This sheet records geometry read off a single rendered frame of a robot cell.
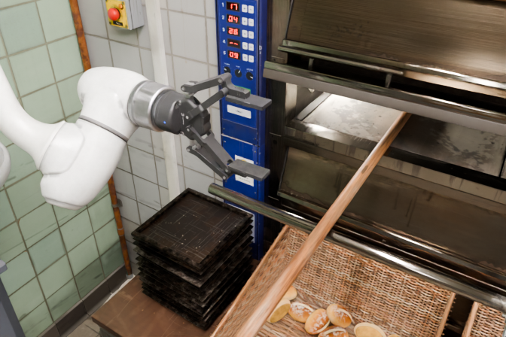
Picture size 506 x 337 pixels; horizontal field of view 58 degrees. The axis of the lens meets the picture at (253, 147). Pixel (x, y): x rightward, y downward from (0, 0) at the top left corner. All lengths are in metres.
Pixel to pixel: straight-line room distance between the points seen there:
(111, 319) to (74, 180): 0.90
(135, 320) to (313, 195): 0.73
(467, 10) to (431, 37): 0.09
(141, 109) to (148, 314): 0.97
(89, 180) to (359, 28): 0.74
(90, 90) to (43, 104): 0.97
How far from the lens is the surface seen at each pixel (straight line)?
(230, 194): 1.14
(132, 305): 1.71
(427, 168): 1.31
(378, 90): 1.09
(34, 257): 2.12
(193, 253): 1.42
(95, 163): 0.87
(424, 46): 1.17
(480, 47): 1.16
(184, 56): 1.56
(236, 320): 1.50
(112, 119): 0.88
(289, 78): 1.17
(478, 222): 1.39
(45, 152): 0.88
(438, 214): 1.39
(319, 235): 0.99
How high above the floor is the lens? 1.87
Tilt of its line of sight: 32 degrees down
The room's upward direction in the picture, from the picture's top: straight up
